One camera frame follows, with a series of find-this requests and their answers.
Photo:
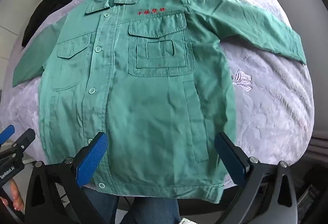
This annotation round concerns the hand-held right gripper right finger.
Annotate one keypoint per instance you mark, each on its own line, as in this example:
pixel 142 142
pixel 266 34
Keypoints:
pixel 229 160

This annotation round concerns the dark books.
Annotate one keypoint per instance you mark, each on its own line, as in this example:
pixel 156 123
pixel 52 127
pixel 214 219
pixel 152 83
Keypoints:
pixel 307 198

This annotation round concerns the person's left hand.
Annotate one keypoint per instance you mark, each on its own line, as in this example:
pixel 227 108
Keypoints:
pixel 14 194

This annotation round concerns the person's blue jeans leg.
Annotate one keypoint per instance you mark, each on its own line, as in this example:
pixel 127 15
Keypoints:
pixel 143 210

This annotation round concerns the black garment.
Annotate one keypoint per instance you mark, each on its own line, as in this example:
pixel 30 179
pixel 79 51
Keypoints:
pixel 50 6

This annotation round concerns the lavender embroidered bedspread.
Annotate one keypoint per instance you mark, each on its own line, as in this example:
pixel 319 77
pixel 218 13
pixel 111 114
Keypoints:
pixel 269 101

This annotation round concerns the green work jacket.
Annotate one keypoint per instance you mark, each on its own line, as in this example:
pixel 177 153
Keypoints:
pixel 143 80

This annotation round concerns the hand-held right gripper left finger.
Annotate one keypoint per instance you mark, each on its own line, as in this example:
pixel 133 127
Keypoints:
pixel 93 160

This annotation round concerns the person's white shoe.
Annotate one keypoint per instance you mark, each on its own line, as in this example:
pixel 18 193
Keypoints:
pixel 186 221

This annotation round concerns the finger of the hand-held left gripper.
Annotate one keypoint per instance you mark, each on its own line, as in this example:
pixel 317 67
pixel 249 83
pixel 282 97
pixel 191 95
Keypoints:
pixel 6 134
pixel 21 140

